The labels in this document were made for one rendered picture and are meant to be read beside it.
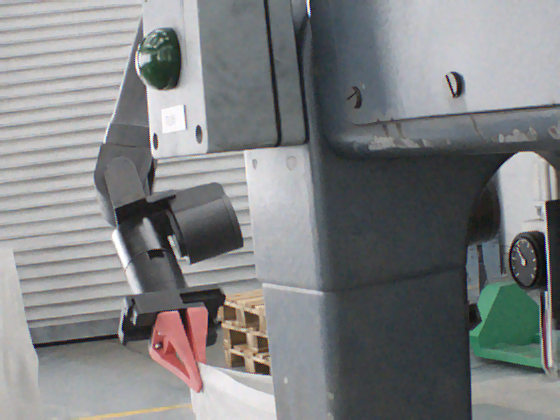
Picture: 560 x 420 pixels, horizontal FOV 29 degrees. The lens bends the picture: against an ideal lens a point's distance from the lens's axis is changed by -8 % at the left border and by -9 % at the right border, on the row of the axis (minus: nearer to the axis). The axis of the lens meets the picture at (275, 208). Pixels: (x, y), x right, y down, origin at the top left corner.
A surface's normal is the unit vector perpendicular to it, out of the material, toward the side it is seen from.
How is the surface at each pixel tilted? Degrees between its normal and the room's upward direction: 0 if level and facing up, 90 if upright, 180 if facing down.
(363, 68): 90
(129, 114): 49
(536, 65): 90
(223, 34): 90
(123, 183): 60
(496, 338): 75
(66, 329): 90
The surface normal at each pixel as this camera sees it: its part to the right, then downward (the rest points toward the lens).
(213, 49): 0.41, 0.00
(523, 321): 0.37, -0.25
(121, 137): -0.03, -0.47
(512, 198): -0.91, 0.11
